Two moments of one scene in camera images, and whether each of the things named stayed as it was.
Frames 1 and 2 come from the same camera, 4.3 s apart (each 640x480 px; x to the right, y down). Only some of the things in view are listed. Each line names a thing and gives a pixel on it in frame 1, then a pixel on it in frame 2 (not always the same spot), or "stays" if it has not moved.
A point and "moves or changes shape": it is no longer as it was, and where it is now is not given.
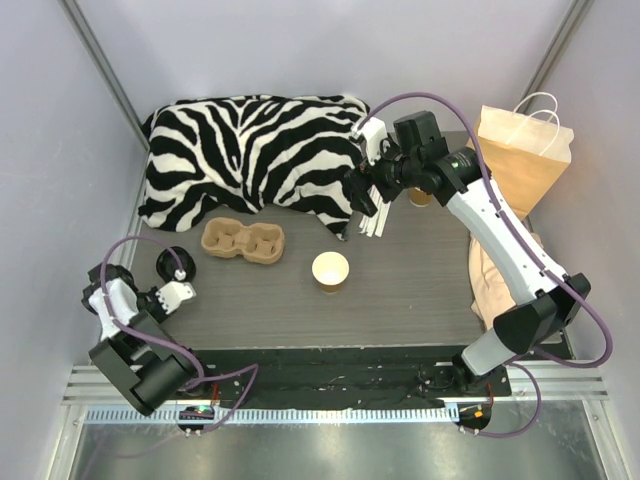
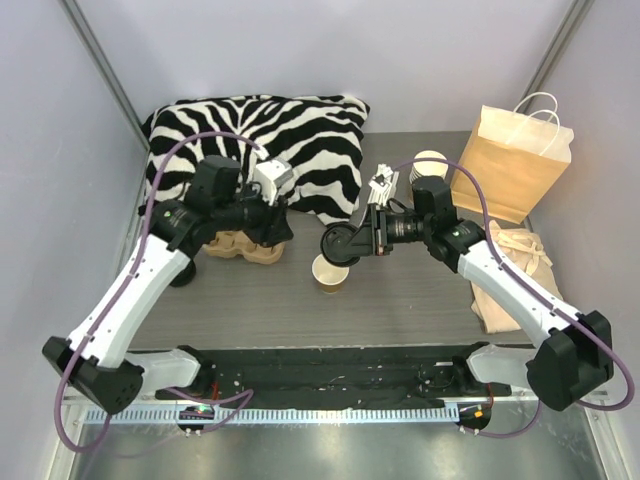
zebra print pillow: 295,153 stays
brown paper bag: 525,156 stays
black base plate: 237,377 stays
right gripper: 361,187 to 376,230
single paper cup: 329,270 stays
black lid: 166,263 moves or changes shape
